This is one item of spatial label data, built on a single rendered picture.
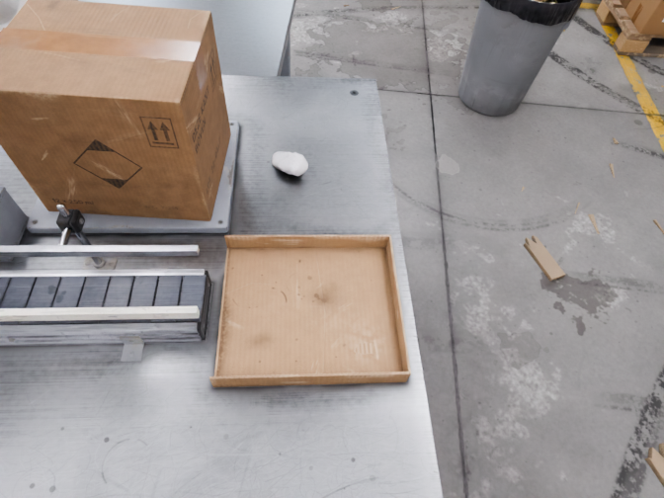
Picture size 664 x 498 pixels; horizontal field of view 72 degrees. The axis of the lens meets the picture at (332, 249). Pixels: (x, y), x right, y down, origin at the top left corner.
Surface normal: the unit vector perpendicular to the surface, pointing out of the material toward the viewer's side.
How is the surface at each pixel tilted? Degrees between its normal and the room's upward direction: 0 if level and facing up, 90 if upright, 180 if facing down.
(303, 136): 0
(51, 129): 90
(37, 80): 0
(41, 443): 0
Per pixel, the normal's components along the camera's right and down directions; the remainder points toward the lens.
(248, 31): 0.06, -0.56
